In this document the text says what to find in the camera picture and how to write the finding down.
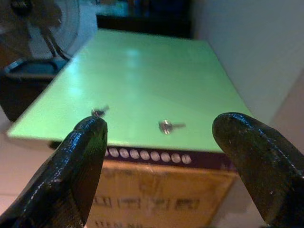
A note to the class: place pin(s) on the light green table board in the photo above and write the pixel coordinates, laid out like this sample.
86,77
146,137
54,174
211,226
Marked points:
142,83

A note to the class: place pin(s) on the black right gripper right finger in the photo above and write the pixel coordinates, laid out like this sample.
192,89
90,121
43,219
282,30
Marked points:
266,171

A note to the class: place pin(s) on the black standing fan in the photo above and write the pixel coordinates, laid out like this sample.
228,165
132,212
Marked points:
35,23

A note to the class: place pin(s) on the black storage bin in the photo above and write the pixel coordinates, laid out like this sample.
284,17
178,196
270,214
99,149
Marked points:
23,90

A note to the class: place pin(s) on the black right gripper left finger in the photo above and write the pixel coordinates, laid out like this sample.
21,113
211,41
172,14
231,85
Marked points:
66,178

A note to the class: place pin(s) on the silver key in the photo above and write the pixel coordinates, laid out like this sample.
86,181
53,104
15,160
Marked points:
166,127

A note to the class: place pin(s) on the printed cardboard box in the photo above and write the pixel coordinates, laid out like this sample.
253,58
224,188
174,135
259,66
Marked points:
166,190

